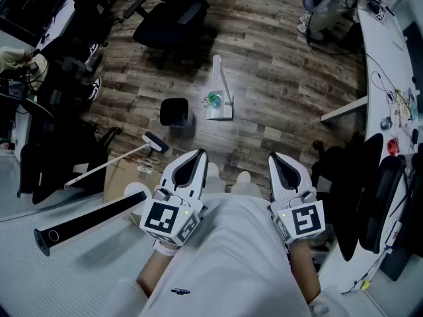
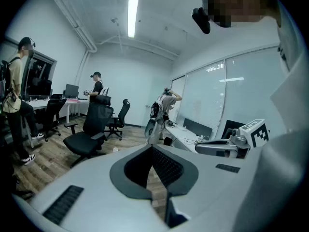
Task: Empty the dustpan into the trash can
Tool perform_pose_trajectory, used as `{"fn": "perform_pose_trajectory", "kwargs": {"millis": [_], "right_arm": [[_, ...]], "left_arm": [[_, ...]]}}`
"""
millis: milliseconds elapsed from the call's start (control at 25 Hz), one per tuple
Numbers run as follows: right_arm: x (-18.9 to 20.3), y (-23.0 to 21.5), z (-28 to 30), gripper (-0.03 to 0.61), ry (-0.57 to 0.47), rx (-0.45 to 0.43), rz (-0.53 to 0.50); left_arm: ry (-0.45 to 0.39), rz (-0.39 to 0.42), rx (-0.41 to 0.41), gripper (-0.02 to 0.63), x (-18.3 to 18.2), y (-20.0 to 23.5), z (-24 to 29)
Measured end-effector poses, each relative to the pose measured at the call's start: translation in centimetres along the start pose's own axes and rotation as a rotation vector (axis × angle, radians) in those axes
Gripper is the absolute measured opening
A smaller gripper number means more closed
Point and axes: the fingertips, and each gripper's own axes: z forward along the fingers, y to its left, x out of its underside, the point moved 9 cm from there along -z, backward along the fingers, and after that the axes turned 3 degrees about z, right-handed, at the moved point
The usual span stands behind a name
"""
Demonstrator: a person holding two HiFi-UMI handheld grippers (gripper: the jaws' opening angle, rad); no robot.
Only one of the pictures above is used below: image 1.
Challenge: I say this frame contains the white office desk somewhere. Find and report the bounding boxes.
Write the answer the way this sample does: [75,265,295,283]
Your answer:
[317,0,423,317]
[0,0,83,51]

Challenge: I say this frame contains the black computer monitor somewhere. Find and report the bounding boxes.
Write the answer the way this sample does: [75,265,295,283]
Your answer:
[0,0,72,46]

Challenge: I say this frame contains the pale pink wristwatch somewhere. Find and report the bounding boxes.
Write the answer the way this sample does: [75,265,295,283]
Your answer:
[152,239,179,257]

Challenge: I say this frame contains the black trash bin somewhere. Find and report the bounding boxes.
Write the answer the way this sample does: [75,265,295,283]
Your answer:
[159,97,196,129]

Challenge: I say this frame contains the person in white shirt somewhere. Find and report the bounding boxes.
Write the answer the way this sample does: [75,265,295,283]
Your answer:
[108,193,351,317]

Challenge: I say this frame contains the blue green plastic trash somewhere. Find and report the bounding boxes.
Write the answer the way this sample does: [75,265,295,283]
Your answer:
[202,90,225,110]

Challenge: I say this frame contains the black white tower column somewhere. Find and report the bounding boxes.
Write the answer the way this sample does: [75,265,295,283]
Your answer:
[34,182,153,258]

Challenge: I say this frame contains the person's light trousers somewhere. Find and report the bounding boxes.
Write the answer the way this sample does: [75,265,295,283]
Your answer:
[205,175,264,200]

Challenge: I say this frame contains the white long-handled dustpan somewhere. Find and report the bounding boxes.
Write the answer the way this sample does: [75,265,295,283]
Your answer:
[205,54,235,121]

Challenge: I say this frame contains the large cardboard box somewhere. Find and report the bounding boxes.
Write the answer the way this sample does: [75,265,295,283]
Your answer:
[103,150,165,205]

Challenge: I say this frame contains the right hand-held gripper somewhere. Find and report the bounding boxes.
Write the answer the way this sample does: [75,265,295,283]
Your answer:
[267,152,327,244]

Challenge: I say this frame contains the person's right forearm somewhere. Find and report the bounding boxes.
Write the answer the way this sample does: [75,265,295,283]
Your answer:
[289,239,322,303]

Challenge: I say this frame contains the white broom with dark bristles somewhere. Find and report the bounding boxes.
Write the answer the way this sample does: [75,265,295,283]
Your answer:
[64,131,171,190]

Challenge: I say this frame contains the white venetian blinds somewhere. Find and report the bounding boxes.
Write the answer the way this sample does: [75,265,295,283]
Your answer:
[0,157,159,317]

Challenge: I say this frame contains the person's left forearm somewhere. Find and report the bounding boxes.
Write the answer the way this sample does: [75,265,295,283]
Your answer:
[137,244,181,293]

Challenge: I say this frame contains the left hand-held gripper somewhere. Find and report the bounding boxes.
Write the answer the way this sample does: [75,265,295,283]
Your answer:
[139,149,209,247]

